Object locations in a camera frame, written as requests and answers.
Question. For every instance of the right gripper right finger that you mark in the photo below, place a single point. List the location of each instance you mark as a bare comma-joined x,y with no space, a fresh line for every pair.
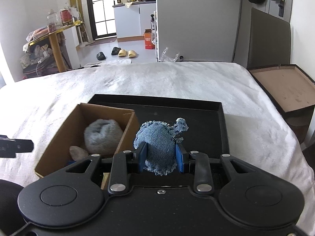
197,164

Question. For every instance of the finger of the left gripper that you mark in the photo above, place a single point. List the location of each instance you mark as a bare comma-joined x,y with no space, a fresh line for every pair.
10,147

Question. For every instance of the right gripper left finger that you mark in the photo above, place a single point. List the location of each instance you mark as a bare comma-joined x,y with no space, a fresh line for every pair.
124,164

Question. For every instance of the blue denim stuffed toy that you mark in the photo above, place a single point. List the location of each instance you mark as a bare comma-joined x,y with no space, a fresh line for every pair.
161,139

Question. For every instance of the grey crumpled soft ball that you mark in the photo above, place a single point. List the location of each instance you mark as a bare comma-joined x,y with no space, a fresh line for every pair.
77,153

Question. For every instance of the fluffy grey-blue plush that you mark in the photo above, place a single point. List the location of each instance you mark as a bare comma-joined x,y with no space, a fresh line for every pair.
102,137

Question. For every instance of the brown cardboard box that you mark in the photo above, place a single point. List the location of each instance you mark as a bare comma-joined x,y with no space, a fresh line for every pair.
71,133

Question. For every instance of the black shallow tray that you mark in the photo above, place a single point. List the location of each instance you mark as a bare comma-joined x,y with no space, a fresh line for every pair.
206,131

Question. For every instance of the blue tissue pack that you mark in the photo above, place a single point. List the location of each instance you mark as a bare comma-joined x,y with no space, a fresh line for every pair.
69,163

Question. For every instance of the cluttered pile under table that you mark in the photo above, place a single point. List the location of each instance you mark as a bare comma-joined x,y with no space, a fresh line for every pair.
39,61

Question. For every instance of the yellow slipper left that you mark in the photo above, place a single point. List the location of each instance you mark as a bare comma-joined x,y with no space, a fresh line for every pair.
122,53

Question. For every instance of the black slipper near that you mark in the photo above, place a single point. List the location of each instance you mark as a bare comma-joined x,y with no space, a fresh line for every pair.
101,56

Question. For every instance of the black slipper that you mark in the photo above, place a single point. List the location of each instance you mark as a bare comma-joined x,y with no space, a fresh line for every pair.
115,51
101,56

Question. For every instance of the clear plastic bag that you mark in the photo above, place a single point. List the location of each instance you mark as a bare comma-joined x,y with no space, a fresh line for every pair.
169,55

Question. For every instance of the black slipper far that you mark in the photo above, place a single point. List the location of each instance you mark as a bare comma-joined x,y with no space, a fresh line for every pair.
115,51

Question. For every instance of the gold round side table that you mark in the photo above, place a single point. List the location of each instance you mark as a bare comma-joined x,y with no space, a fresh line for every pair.
54,43

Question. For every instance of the orange cardboard box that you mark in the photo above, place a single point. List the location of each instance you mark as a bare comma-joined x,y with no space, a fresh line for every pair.
148,38

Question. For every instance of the brown lidded storage box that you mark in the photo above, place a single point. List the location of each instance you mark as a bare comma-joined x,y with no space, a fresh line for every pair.
291,91

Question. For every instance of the glass jar red label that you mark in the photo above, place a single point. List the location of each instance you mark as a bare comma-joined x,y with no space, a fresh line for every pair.
51,21

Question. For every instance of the white kitchen cabinet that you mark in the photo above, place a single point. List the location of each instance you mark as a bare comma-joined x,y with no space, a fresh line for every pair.
131,22

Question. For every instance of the red-filled glass jar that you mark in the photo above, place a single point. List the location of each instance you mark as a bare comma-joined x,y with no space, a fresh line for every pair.
66,16

